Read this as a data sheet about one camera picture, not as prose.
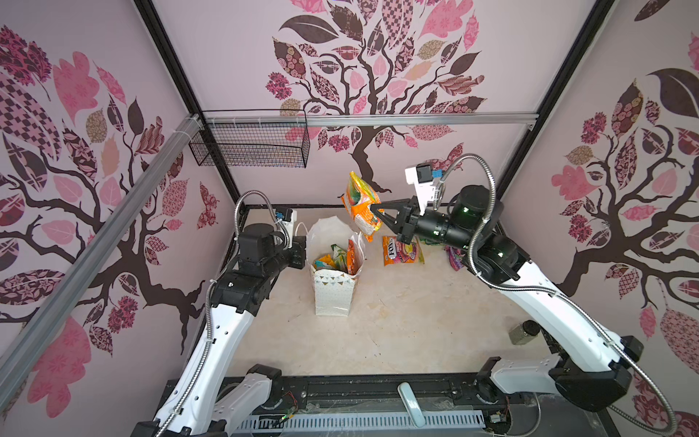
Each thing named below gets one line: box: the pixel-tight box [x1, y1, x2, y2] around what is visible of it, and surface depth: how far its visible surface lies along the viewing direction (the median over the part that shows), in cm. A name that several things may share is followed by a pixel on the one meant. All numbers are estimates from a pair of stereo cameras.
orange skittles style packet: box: [382, 235, 426, 267], surface depth 103 cm
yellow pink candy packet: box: [341, 172, 383, 243], surface depth 54 cm
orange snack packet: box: [346, 238, 356, 276], surface depth 77 cm
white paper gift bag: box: [306, 215, 365, 317], surface depth 77 cm
